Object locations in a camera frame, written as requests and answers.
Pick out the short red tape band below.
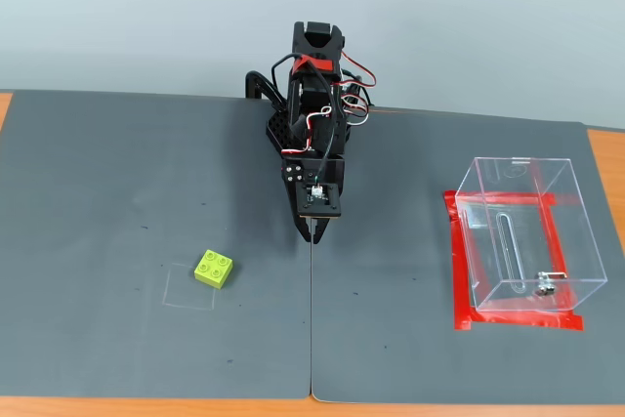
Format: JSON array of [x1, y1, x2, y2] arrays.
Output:
[[292, 54, 334, 72]]

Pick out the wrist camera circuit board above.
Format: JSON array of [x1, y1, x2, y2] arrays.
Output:
[[296, 181, 343, 220]]

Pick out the black table clamp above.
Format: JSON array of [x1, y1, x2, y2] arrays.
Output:
[[243, 70, 287, 113]]

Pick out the red tape strip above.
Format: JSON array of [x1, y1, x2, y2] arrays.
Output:
[[454, 308, 586, 333], [536, 196, 580, 313], [442, 189, 585, 211], [448, 201, 473, 331]]

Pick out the red white black servo wire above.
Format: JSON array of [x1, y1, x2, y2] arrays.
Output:
[[340, 50, 378, 125], [282, 106, 334, 154]]

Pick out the green lego block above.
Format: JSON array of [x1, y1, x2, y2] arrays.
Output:
[[192, 249, 235, 290]]

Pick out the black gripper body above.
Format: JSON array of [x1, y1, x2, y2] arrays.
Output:
[[281, 156, 347, 216]]

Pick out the silver metal box latch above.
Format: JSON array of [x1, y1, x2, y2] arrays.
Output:
[[534, 271, 567, 297]]

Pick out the grey foam mat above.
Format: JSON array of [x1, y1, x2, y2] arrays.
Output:
[[311, 106, 625, 406], [0, 89, 313, 399]]

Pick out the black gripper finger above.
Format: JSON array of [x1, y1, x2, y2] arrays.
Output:
[[282, 175, 312, 241], [311, 218, 332, 246]]

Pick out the transparent acrylic box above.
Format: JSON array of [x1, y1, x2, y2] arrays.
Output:
[[454, 156, 608, 312]]

